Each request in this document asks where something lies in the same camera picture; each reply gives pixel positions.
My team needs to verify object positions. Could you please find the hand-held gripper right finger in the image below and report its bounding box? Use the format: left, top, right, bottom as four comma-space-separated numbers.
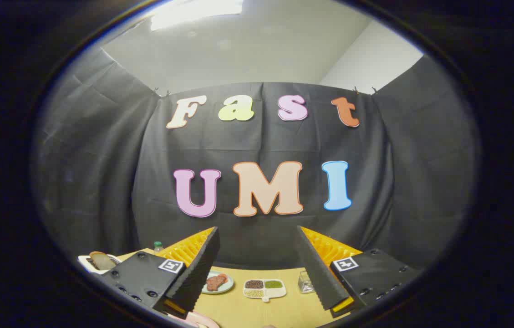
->
296, 225, 422, 318

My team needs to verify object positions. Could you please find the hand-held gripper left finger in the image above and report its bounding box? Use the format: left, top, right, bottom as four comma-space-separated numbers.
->
101, 226, 221, 319

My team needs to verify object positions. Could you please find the plain white bread slice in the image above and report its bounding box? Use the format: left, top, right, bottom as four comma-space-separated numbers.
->
89, 251, 116, 270

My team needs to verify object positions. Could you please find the clear utensil holder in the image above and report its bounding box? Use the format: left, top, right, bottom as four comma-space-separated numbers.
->
298, 271, 316, 293

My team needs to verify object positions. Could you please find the pale green plate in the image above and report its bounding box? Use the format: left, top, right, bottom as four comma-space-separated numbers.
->
201, 270, 234, 295

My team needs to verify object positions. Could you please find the pink plate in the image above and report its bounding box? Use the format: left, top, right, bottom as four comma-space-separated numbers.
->
166, 311, 221, 328

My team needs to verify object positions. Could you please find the white divided bean dish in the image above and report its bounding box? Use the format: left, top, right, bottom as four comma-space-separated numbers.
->
243, 279, 287, 302

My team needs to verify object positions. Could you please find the white toaster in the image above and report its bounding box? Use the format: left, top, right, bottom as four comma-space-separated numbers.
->
78, 252, 122, 275

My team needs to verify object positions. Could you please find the black backdrop cloth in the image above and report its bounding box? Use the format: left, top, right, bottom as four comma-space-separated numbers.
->
34, 48, 480, 274

